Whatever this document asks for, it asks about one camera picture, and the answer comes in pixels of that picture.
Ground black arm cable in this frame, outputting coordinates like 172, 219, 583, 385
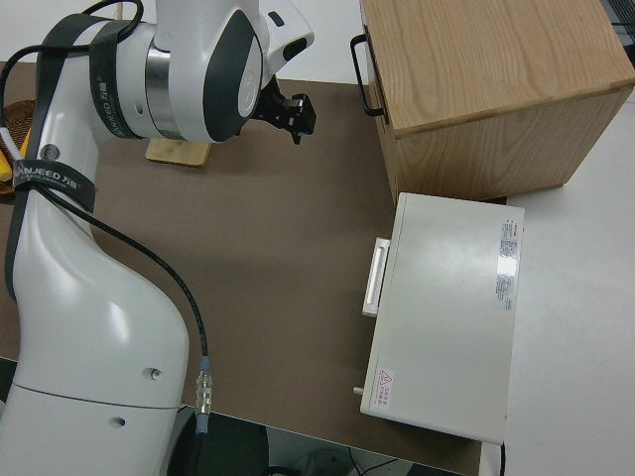
0, 0, 215, 440

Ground black cabinet handle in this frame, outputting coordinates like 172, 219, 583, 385
349, 33, 386, 116

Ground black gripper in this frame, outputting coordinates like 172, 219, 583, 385
255, 73, 318, 146

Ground brown table mat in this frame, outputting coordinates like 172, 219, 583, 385
0, 59, 485, 476

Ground wooden cabinet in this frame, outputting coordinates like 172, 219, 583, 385
361, 0, 635, 207

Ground white toaster oven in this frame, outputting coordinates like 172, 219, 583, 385
352, 191, 526, 445

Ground wooden mug rack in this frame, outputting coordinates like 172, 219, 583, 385
112, 0, 212, 170

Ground brown wicker basket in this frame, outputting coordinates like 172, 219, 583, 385
0, 98, 39, 204

